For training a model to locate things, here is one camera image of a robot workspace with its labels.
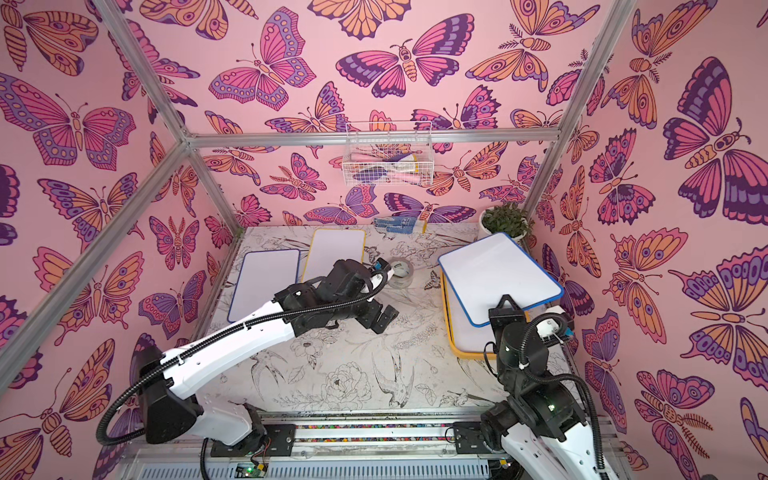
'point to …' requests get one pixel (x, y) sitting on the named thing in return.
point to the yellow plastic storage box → (467, 340)
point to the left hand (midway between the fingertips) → (387, 302)
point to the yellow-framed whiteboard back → (330, 246)
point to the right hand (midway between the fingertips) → (503, 292)
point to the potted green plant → (504, 218)
